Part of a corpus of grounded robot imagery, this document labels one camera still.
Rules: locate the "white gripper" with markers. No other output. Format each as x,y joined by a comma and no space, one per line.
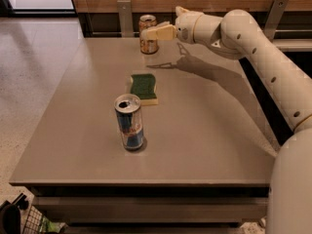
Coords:
185,27

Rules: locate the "orange soda can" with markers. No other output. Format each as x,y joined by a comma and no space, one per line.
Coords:
147,47

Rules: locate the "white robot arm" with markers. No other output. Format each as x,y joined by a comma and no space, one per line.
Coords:
237,35

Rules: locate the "blue silver energy drink can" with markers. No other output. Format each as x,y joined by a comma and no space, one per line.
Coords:
129,117

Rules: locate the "green yellow sponge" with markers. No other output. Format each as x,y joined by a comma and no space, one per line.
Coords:
144,87

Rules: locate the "grey table drawer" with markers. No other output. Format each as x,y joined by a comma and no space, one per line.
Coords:
151,209

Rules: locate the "black object bottom left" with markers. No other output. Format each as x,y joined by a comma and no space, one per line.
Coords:
10,222

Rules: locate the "left metal bracket post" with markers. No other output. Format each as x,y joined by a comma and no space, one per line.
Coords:
126,18

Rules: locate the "metal bracket post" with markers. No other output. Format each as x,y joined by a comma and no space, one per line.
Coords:
126,18
273,17

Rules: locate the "right metal bracket post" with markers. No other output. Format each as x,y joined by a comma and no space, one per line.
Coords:
273,17

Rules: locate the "wire basket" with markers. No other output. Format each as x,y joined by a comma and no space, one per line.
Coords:
37,223

